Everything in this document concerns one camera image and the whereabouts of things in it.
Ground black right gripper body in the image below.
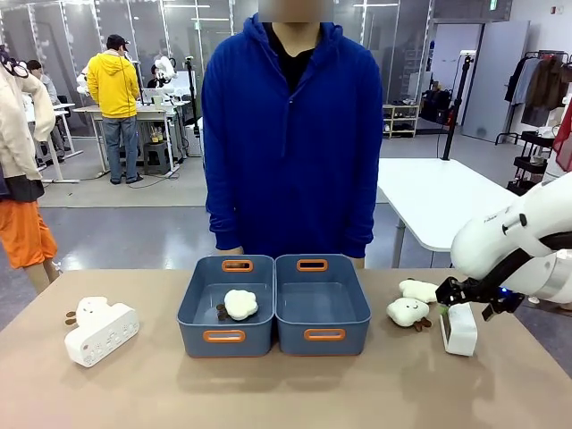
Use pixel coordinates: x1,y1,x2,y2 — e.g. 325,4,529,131
435,276,525,314

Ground person's left forearm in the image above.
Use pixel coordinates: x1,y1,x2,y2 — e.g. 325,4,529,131
335,191,377,261

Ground person's right forearm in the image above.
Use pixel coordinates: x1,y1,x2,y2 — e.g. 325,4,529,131
206,191,245,254

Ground white smiling plush toy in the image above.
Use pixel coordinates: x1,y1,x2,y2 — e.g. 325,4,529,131
386,298,433,333

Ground white table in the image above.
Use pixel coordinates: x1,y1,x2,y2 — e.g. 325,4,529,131
376,157,520,269

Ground black utility cart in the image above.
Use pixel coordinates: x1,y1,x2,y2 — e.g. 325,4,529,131
506,130,558,197

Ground wooden shoe shelf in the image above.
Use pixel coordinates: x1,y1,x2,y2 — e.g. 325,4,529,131
383,103,422,139

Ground red hanging garment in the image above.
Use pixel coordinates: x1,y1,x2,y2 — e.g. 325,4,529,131
552,95,572,173

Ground black tripod stand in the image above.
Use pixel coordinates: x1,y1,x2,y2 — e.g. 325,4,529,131
442,51,475,162

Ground black bags pile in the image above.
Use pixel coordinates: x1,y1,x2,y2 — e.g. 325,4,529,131
421,88,455,125

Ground white cloud plush toy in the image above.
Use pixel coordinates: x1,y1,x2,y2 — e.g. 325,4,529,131
215,289,259,323

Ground brown hanging coat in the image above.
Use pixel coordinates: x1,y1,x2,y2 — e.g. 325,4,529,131
521,56,570,127

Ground person in blue hoodie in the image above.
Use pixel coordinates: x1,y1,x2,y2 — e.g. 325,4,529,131
200,0,384,270

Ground black clothes rack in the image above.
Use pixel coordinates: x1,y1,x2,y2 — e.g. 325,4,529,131
494,49,572,147

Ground grey step stool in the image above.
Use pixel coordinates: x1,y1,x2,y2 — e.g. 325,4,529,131
142,141,173,176

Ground white background desk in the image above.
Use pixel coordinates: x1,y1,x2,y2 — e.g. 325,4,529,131
72,100,181,176

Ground white plush with brown feet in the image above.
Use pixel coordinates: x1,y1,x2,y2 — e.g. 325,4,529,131
64,296,109,327

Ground person in yellow hoodie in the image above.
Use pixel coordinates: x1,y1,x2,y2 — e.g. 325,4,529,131
86,34,145,186

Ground white side desk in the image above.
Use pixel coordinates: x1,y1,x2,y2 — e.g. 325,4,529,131
23,102,84,185

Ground orange shorts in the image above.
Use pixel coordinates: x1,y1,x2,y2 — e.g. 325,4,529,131
0,198,59,270

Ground seated background person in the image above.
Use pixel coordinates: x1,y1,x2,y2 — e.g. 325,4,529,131
25,59,61,106

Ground black cable on robot arm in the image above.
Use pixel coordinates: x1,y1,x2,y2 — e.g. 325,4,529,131
473,231,572,292

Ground blue basket with orange handles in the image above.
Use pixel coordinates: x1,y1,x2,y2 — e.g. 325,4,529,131
176,254,276,359
273,253,373,358

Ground thin black camera tripod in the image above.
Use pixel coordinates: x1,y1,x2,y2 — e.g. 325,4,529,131
184,55,203,136

